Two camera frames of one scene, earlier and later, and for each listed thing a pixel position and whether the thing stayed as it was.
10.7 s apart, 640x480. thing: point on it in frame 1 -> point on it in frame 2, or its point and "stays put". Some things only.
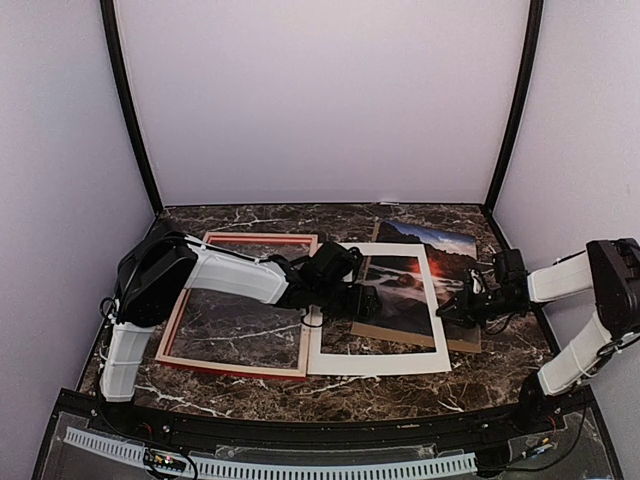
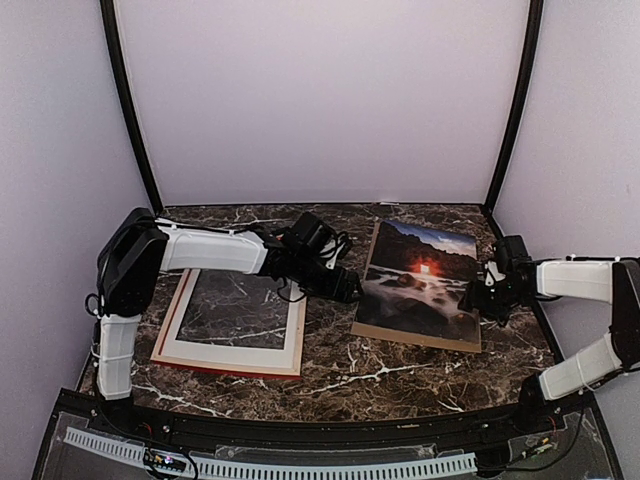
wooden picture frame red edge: [164, 358] stays put
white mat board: [319, 363] -> [235, 353]
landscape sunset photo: [448, 254] stays put
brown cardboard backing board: [398, 336] stays put
